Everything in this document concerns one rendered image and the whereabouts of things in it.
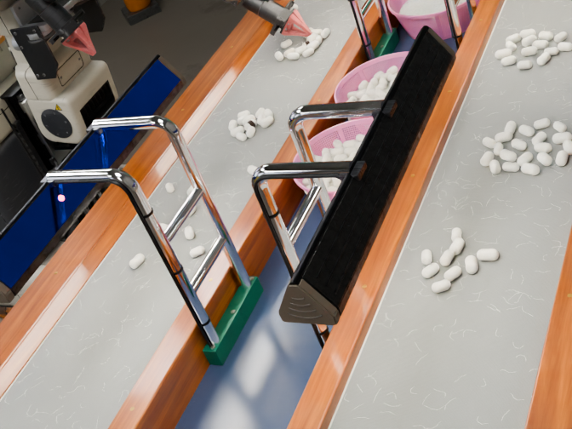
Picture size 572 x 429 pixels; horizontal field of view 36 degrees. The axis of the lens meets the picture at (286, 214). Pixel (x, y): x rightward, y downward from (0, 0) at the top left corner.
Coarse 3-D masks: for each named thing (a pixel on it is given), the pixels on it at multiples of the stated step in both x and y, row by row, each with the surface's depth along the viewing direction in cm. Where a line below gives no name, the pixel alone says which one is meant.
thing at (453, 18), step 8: (448, 0) 208; (456, 0) 212; (472, 0) 223; (448, 8) 209; (472, 8) 224; (448, 16) 211; (456, 16) 211; (456, 24) 212; (456, 32) 213; (456, 40) 214; (456, 48) 216
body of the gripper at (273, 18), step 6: (270, 0) 242; (264, 6) 241; (270, 6) 241; (276, 6) 242; (282, 6) 243; (288, 6) 243; (264, 12) 242; (270, 12) 241; (276, 12) 241; (282, 12) 240; (264, 18) 243; (270, 18) 242; (276, 18) 242; (276, 24) 240; (276, 30) 243
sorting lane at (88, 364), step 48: (336, 0) 260; (288, 48) 246; (336, 48) 236; (240, 96) 232; (288, 96) 224; (192, 144) 221; (240, 144) 213; (240, 192) 196; (144, 240) 194; (192, 240) 188; (96, 288) 186; (144, 288) 180; (48, 336) 178; (96, 336) 173; (144, 336) 168; (48, 384) 167; (96, 384) 162
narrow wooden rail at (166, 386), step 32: (384, 0) 244; (352, 32) 235; (352, 64) 223; (320, 96) 213; (320, 128) 207; (288, 160) 196; (288, 192) 193; (256, 224) 181; (224, 256) 176; (256, 256) 181; (224, 288) 171; (192, 320) 163; (160, 352) 159; (192, 352) 161; (160, 384) 153; (192, 384) 161; (128, 416) 149; (160, 416) 153
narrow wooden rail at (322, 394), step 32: (480, 0) 226; (480, 32) 213; (448, 96) 195; (448, 128) 187; (416, 160) 180; (416, 192) 172; (384, 224) 167; (384, 256) 160; (384, 288) 156; (352, 320) 150; (352, 352) 145; (320, 384) 141; (320, 416) 136
